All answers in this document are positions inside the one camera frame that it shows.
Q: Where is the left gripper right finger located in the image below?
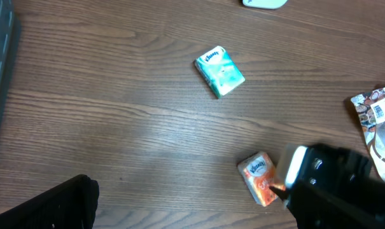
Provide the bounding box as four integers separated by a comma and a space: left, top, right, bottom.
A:
287, 183, 380, 229

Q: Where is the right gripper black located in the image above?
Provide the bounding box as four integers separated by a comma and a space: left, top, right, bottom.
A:
269, 144, 385, 204

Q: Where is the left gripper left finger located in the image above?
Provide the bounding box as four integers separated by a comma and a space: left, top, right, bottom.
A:
0, 174, 99, 229

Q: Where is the orange tissue pack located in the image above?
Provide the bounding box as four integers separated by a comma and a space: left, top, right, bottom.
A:
237, 151, 286, 207

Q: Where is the clear plastic snack bag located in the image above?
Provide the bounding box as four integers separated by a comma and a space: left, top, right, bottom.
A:
351, 87, 385, 182

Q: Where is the teal tissue pack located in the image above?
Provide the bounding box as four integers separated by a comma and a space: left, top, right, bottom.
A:
194, 46, 245, 99

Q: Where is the white barcode scanner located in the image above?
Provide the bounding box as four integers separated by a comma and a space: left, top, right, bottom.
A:
242, 0, 288, 10

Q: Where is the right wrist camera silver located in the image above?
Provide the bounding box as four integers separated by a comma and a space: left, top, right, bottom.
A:
275, 143, 308, 189

